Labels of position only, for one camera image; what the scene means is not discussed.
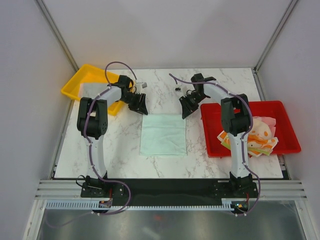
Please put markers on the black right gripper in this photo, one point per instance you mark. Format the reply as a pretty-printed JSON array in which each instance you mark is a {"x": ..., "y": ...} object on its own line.
[{"x": 187, "y": 108}]

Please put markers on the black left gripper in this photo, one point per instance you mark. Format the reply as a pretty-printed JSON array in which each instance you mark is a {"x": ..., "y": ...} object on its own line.
[{"x": 139, "y": 107}]

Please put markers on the light blue white towel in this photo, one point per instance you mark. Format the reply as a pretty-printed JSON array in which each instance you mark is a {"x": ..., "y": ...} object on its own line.
[{"x": 163, "y": 135}]

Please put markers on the grey terry towel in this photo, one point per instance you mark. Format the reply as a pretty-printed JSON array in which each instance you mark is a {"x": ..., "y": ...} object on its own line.
[{"x": 93, "y": 90}]

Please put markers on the orange patterned towel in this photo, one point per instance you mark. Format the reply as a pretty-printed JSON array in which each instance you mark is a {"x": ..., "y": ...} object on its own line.
[{"x": 260, "y": 141}]

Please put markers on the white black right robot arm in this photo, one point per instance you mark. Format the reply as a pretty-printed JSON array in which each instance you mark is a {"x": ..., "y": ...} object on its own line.
[{"x": 236, "y": 121}]

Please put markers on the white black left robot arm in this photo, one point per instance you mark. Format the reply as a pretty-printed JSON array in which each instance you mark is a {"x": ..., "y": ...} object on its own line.
[{"x": 92, "y": 123}]

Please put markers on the red plastic tray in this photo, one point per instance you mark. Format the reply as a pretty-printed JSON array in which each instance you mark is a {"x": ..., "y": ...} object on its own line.
[{"x": 211, "y": 118}]

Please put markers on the yellow plastic tray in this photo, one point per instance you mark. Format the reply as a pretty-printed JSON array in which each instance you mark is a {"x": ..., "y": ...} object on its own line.
[{"x": 91, "y": 74}]

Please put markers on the pink white towel in tray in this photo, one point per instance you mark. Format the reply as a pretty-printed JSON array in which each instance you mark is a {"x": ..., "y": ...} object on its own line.
[{"x": 270, "y": 121}]

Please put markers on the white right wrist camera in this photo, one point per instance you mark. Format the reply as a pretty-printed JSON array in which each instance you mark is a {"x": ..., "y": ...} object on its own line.
[{"x": 181, "y": 90}]

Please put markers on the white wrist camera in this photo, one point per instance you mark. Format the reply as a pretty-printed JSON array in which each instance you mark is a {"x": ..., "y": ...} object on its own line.
[
  {"x": 181, "y": 90},
  {"x": 139, "y": 86}
]

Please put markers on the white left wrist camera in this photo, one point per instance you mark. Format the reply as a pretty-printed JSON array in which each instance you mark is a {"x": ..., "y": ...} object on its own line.
[{"x": 139, "y": 86}]

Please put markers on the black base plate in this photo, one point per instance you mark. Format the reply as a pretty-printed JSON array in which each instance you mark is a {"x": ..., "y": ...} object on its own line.
[{"x": 172, "y": 191}]

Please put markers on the white slotted cable duct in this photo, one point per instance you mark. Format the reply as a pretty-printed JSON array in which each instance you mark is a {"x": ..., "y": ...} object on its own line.
[{"x": 99, "y": 205}]

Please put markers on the aluminium frame post left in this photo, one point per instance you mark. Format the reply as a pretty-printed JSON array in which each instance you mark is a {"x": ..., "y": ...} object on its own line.
[{"x": 57, "y": 33}]

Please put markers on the aluminium frame post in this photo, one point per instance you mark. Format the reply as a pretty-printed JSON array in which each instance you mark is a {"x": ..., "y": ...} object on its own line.
[
  {"x": 276, "y": 33},
  {"x": 57, "y": 33}
]

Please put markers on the aluminium frame post right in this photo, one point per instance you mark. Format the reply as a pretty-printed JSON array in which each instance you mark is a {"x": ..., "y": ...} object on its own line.
[{"x": 276, "y": 33}]

